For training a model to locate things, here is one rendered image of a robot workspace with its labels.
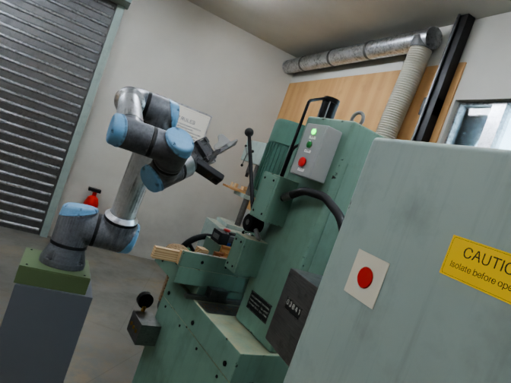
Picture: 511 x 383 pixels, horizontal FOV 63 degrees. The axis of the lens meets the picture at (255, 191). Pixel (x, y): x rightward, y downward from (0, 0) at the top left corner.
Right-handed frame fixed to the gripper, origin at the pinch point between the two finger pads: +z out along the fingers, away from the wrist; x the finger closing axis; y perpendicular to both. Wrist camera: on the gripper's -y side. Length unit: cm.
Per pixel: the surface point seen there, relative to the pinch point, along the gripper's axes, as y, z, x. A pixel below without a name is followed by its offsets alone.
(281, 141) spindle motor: -8.3, 10.6, -15.2
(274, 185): -20.3, -14.2, -21.9
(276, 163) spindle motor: -13.9, 7.0, -10.4
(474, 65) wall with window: -26, 184, -44
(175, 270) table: -25.8, -33.4, 19.6
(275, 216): -28.4, -16.2, -17.1
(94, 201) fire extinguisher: 64, 93, 272
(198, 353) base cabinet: -52, -44, 17
